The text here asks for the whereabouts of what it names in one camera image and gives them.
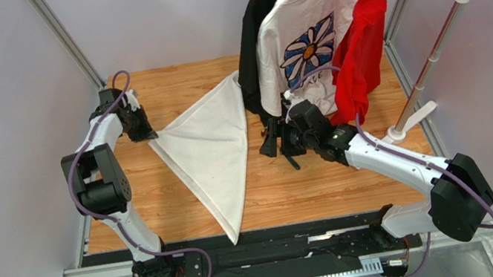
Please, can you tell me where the gold spoon green handle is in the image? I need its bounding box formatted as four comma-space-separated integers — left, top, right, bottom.
278, 136, 300, 170

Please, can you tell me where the white cloth napkin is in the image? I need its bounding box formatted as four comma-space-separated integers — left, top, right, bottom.
149, 71, 249, 244

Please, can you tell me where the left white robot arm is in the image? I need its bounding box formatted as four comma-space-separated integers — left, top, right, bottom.
61, 88, 180, 277

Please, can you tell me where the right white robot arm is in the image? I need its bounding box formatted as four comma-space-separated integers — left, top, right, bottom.
259, 100, 493, 242

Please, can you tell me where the white flower print t-shirt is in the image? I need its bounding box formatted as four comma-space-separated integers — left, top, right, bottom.
256, 0, 358, 117

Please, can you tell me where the red t-shirt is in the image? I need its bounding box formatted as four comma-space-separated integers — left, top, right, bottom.
331, 0, 388, 125

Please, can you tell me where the black t-shirt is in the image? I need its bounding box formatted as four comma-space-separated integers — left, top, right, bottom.
238, 0, 276, 126

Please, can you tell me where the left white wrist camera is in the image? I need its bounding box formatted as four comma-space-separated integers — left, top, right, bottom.
125, 89, 141, 111

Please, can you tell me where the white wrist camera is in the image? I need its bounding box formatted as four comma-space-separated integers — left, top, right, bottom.
125, 89, 141, 111
281, 90, 304, 109

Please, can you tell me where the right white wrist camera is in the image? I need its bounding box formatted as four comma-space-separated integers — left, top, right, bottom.
281, 90, 304, 109

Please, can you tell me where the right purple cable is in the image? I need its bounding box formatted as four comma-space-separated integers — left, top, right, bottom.
276, 40, 493, 277

